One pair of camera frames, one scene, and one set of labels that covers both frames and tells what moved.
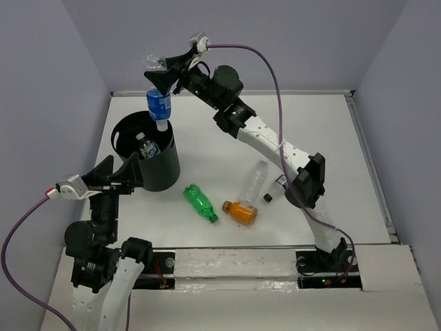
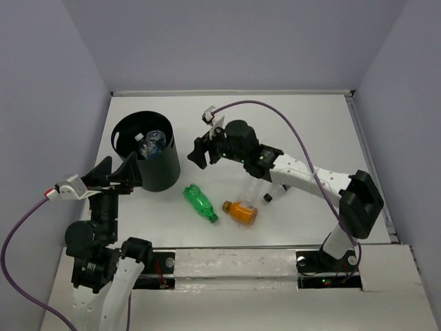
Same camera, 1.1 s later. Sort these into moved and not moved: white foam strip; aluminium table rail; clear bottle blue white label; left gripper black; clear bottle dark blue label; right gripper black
Moved: right gripper black; clear bottle dark blue label
Not moved: aluminium table rail; clear bottle blue white label; white foam strip; left gripper black
